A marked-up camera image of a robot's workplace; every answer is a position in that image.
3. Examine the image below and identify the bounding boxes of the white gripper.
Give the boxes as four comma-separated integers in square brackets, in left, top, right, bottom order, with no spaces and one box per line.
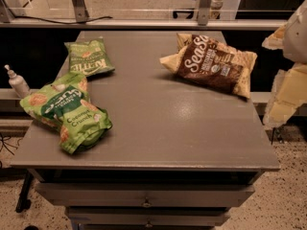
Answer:
[262,0,307,128]

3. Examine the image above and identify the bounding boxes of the brown SeaSalt chip bag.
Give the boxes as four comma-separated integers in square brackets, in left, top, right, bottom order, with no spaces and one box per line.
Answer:
[160,34,257,99]

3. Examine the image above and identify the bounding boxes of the green coconut crunch rice chip bag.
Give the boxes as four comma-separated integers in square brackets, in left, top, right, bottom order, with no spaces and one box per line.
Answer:
[20,72,112,154]

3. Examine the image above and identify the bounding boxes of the green Kettle chip bag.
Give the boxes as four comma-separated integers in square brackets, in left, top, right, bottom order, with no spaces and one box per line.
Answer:
[64,38,115,77]

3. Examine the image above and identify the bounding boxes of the grey drawer cabinet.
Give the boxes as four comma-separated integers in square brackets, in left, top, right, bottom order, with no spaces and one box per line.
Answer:
[12,31,279,230]

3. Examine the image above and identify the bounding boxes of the upper drawer with knob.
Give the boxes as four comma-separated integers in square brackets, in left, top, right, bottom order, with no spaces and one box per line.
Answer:
[35,183,254,208]

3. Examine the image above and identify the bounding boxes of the drawer with knob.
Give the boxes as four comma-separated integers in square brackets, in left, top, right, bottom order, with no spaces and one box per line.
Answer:
[65,207,229,227]
[35,183,254,208]

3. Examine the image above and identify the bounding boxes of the lower drawer with knob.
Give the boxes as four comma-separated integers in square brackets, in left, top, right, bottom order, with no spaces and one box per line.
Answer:
[65,207,229,227]

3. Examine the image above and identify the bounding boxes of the white pump bottle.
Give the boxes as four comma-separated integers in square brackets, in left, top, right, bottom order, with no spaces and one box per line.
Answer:
[4,64,31,99]

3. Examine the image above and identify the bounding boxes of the black table leg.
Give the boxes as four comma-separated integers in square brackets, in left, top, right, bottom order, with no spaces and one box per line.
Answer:
[15,172,34,213]

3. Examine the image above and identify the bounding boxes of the grey metal bracket right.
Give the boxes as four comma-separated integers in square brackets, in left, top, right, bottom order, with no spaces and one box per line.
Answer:
[198,0,211,26]

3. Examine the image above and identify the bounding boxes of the grey metal bracket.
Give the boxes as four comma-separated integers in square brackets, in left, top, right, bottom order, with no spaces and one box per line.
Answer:
[71,0,89,23]
[198,0,211,26]

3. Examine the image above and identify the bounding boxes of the grey metal bracket left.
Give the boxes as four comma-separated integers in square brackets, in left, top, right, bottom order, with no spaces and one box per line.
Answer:
[71,0,89,23]

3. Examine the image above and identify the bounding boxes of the black cable on shelf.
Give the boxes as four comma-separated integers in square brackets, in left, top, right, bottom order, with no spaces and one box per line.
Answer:
[9,14,113,25]

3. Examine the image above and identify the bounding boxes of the black cables on floor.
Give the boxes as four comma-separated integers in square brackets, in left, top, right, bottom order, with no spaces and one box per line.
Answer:
[0,132,23,170]

